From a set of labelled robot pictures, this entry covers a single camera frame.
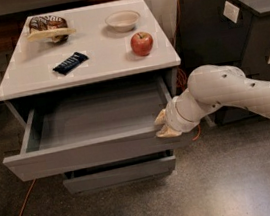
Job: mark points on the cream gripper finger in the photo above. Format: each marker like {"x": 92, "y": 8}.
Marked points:
{"x": 166, "y": 132}
{"x": 160, "y": 118}

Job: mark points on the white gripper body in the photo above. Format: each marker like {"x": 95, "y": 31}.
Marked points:
{"x": 173, "y": 118}

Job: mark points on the red apple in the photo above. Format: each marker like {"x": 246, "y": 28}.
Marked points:
{"x": 141, "y": 43}

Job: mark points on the grey top drawer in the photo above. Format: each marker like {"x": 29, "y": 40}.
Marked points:
{"x": 88, "y": 128}

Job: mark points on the grey drawer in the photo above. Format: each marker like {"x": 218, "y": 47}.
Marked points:
{"x": 140, "y": 168}
{"x": 88, "y": 128}

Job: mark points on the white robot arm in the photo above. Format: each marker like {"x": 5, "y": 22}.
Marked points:
{"x": 211, "y": 87}

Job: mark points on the grey bottom drawer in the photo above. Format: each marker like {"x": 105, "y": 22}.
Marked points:
{"x": 140, "y": 168}

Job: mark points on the white grey drawer cabinet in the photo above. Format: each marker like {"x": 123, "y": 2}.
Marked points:
{"x": 30, "y": 80}

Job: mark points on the dark blue snack bar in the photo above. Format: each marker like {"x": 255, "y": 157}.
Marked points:
{"x": 70, "y": 63}

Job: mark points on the white paper bowl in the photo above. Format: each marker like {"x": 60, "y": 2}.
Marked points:
{"x": 123, "y": 21}

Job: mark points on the black trash bin cabinet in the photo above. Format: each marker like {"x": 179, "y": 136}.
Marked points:
{"x": 207, "y": 37}

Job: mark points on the white label on bin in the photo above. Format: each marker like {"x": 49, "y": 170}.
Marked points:
{"x": 231, "y": 12}

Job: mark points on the brown chip bag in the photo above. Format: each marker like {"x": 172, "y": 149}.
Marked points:
{"x": 50, "y": 27}

